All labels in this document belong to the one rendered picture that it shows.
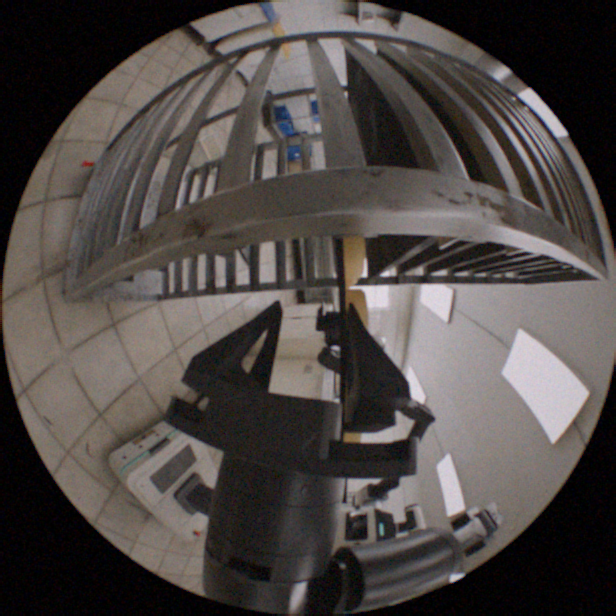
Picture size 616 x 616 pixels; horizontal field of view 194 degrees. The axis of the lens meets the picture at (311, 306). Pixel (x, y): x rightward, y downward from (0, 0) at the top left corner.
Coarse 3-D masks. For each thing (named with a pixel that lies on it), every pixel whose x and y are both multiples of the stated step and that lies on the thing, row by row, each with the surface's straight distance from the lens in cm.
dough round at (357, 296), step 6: (348, 288) 16; (354, 288) 16; (360, 288) 16; (348, 294) 15; (354, 294) 15; (360, 294) 15; (348, 300) 14; (354, 300) 14; (360, 300) 14; (366, 300) 14; (360, 306) 14; (366, 306) 14; (360, 312) 14; (366, 312) 14; (366, 318) 14; (366, 324) 14
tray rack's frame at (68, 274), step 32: (320, 32) 66; (352, 32) 67; (160, 96) 80; (288, 96) 75; (512, 96) 94; (128, 128) 92; (96, 160) 102; (160, 192) 110; (64, 288) 83; (128, 288) 89; (160, 288) 98
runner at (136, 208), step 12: (204, 84) 64; (192, 96) 57; (180, 108) 46; (168, 120) 45; (168, 132) 44; (156, 144) 39; (156, 156) 39; (144, 168) 35; (156, 168) 38; (144, 180) 32; (144, 192) 35; (132, 204) 32; (144, 204) 34; (132, 216) 30; (132, 228) 29; (132, 276) 30
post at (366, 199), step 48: (240, 192) 11; (288, 192) 10; (336, 192) 10; (384, 192) 10; (432, 192) 11; (480, 192) 14; (144, 240) 17; (192, 240) 12; (240, 240) 12; (528, 240) 18; (576, 240) 32; (96, 288) 39
